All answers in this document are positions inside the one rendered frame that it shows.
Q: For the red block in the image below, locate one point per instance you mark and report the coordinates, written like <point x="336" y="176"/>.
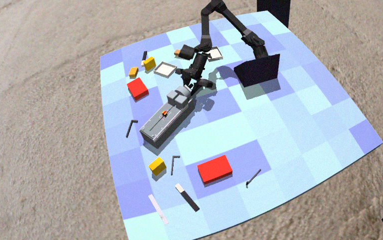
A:
<point x="215" y="169"/>
<point x="137" y="89"/>

